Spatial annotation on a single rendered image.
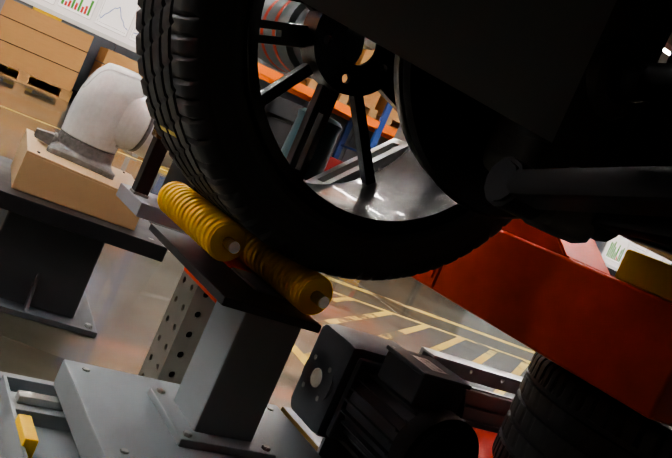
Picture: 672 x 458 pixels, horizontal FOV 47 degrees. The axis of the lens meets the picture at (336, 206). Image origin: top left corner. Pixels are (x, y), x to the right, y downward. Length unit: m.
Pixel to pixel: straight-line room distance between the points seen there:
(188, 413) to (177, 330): 0.52
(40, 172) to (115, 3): 5.31
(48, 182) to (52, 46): 8.61
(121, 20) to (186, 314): 5.73
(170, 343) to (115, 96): 0.71
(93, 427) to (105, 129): 1.14
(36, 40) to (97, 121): 8.51
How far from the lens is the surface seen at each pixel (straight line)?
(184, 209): 1.17
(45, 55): 10.60
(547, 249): 1.36
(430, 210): 1.16
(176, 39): 0.96
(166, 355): 1.71
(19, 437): 1.15
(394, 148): 1.41
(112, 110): 2.11
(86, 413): 1.14
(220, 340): 1.16
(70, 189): 2.03
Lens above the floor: 0.67
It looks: 3 degrees down
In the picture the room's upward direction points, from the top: 24 degrees clockwise
